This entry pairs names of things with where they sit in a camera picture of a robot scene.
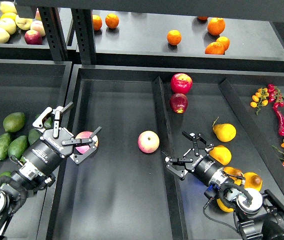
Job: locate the orange cherry tomato bunch left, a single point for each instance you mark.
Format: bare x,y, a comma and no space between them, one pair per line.
259,99

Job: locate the yellow pear with stem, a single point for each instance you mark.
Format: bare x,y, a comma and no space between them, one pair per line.
224,132

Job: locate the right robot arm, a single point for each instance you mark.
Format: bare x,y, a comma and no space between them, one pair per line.
257,216

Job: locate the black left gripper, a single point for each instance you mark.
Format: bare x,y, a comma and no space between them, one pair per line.
56,144

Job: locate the black shelf post right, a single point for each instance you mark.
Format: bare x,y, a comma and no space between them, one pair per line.
83,22

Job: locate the yellow pear under gripper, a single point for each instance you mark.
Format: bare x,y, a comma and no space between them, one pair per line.
233,172

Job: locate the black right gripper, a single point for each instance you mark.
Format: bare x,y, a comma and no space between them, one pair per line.
197,162

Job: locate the red chili pepper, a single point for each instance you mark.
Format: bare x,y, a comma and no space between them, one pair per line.
280,119

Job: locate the pale pink apple on shelf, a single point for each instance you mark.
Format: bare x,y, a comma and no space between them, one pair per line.
38,26

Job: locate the red cherry tomato bunch top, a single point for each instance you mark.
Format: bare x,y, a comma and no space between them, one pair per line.
275,95

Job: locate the light green avocado front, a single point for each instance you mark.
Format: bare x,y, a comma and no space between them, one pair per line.
23,159

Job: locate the light green avocado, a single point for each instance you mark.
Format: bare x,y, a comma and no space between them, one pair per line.
23,159
14,122

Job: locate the black tray divider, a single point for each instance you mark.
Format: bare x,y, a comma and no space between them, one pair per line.
257,133
173,193

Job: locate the light green avocado top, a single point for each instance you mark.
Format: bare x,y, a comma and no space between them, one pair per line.
14,122

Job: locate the black tray divider left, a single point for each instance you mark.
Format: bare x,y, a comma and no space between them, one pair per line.
173,193

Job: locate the black middle tray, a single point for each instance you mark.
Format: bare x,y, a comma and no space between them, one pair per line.
119,193

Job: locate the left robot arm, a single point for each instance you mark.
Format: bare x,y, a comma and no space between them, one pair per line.
15,190

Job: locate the round yellow pear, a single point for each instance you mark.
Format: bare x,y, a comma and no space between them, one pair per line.
222,154

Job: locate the black tray divider right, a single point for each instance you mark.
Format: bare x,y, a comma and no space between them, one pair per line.
257,133

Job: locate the dark red apple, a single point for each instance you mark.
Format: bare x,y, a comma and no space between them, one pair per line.
179,103

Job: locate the bright red apple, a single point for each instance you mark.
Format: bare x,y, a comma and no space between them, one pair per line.
181,83

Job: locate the yellow pear lower right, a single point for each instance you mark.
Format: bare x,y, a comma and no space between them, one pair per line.
223,207

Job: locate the pink apple in left section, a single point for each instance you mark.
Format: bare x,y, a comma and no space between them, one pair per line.
85,135

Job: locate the front orange on shelf right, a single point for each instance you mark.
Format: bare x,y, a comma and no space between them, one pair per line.
215,48

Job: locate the yellow pear with brown end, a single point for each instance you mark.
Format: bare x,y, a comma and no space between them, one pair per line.
253,180

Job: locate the dark green avocado top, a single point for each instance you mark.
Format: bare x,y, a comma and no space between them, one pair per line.
48,123

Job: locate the black tray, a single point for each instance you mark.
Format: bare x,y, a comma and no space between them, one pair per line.
119,193
30,86

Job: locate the green avocado centre pile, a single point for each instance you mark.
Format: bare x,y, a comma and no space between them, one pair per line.
18,147

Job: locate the yellow apple with stem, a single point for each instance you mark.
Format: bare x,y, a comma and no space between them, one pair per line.
23,23

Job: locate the pink apple centre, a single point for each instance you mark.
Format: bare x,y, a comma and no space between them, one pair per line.
148,142

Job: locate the dark avocado middle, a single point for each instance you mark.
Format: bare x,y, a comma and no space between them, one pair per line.
33,136

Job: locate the black left tray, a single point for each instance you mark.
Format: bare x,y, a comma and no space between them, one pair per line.
30,86

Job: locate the black shelf post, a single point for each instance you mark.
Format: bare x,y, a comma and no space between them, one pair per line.
83,22
54,33

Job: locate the red apple on left shelf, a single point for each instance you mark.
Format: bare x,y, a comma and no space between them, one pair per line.
33,37

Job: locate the black shelf post left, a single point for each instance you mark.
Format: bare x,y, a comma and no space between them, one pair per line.
54,33

